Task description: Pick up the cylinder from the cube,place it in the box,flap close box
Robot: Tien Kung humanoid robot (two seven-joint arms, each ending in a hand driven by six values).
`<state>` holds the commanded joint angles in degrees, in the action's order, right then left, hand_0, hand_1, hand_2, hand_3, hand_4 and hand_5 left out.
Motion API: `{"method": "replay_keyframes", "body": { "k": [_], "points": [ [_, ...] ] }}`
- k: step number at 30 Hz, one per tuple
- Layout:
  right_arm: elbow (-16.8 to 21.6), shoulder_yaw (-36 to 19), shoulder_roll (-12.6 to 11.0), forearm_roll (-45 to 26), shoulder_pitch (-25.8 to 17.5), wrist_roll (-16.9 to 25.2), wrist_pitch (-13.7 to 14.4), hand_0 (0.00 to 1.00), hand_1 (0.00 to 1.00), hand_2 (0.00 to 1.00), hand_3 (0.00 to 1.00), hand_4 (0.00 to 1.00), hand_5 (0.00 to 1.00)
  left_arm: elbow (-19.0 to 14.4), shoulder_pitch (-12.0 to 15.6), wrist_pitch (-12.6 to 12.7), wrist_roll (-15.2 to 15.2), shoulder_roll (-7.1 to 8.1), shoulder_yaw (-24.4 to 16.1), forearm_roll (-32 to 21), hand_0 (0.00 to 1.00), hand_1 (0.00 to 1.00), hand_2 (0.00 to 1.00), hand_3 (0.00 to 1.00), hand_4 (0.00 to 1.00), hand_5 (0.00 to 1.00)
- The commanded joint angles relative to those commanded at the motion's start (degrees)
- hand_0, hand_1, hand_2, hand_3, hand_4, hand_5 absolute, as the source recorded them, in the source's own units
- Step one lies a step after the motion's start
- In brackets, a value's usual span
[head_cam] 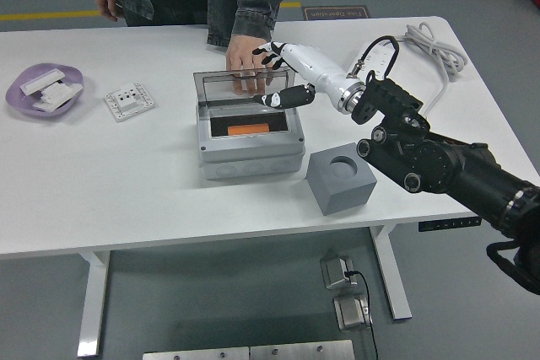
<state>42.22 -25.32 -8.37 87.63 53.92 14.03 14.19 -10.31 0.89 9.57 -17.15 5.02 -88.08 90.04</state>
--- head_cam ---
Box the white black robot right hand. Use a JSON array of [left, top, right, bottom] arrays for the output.
[[251, 41, 359, 110]]

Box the person's right hand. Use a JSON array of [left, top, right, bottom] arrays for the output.
[[94, 0, 123, 23]]

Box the person's left hand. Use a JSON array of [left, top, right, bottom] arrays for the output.
[[225, 33, 271, 95]]

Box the orange cylinder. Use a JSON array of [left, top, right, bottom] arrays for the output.
[[226, 122, 271, 137]]

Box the grey box with clear lid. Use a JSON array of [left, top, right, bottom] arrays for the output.
[[192, 67, 306, 180]]

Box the grey cube with round recess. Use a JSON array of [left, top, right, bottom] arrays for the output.
[[306, 143, 378, 217]]

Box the metal floor socket box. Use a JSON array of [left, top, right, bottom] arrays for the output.
[[320, 255, 358, 291], [332, 294, 373, 331]]

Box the white power strip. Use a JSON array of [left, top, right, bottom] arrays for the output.
[[344, 41, 396, 83]]

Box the long white plastic part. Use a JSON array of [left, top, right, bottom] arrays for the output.
[[19, 67, 67, 95]]

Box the white square socket panel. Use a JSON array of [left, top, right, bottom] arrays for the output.
[[103, 82, 158, 123]]

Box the purple shallow bowl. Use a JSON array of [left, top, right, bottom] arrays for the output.
[[5, 63, 85, 118]]

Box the white table leg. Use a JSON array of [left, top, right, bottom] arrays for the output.
[[77, 250, 111, 357], [370, 224, 413, 321]]

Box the grey metal plate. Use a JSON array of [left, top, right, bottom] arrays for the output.
[[142, 347, 250, 360], [250, 339, 355, 360]]

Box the white power cord with plug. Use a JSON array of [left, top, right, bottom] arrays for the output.
[[381, 24, 468, 119]]

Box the black floor cable with plug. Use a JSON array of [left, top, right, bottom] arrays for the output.
[[344, 269, 380, 360]]

